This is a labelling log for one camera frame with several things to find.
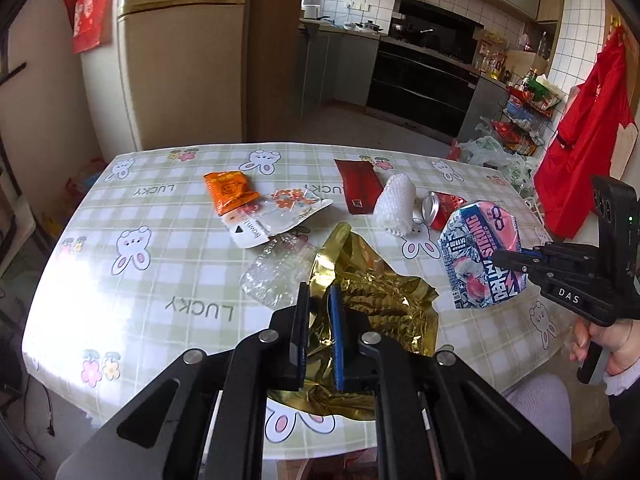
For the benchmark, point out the red apron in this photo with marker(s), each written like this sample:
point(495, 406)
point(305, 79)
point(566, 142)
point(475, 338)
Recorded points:
point(590, 135)

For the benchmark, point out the person's fleece trouser leg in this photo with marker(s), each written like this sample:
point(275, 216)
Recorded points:
point(540, 410)

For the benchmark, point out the colourful plastic bags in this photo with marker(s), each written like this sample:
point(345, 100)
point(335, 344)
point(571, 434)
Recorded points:
point(75, 190)

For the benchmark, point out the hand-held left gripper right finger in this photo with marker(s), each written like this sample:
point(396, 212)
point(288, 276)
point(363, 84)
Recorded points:
point(337, 340)

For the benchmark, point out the grey lower kitchen cabinets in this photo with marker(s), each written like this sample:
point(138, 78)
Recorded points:
point(345, 65)

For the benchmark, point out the crushed red drink can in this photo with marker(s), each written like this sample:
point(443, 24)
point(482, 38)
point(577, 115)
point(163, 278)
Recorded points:
point(447, 210)

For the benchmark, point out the pink blue snack bag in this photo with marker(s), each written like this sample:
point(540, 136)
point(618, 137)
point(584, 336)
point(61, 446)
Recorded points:
point(480, 255)

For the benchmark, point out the dark red flat packet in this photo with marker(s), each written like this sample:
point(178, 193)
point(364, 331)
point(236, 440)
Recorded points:
point(357, 185)

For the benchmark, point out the red hanging banner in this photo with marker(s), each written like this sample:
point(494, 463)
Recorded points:
point(90, 5)

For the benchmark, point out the cooking pots with lids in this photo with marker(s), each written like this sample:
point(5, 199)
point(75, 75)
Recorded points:
point(370, 26)

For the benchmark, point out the cardboard box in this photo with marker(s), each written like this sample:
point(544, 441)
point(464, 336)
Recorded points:
point(600, 452)

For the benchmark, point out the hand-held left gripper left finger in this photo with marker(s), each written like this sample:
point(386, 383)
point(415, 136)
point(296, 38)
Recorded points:
point(302, 345)

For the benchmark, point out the orange snack packet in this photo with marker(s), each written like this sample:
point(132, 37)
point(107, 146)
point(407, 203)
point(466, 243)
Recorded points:
point(227, 192)

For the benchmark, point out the cream two-door refrigerator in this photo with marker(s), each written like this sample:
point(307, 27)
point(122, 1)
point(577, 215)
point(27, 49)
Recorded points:
point(185, 60)

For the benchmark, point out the white plastic bags pile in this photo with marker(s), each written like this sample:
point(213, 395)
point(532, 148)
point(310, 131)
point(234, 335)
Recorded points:
point(490, 155)

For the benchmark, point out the white foam fruit net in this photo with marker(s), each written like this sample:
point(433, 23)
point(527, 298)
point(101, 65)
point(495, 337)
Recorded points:
point(397, 205)

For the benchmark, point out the gold foil wrapper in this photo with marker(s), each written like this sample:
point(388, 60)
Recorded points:
point(380, 305)

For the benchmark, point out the black integrated stove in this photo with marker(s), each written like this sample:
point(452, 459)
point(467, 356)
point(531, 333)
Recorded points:
point(420, 80)

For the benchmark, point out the person's right forearm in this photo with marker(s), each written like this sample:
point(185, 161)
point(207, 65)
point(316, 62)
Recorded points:
point(622, 380)

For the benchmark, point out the clear crushed plastic bottle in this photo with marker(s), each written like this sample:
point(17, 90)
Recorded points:
point(275, 272)

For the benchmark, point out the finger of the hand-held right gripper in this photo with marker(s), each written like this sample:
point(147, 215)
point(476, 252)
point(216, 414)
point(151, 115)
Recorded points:
point(545, 252)
point(525, 264)

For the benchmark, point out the clear packet with orange flowers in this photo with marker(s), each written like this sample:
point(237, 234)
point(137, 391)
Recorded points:
point(260, 222)

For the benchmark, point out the person's right hand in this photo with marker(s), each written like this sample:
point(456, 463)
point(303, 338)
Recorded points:
point(622, 345)

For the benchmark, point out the condiment bottles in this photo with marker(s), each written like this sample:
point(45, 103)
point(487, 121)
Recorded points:
point(495, 57)

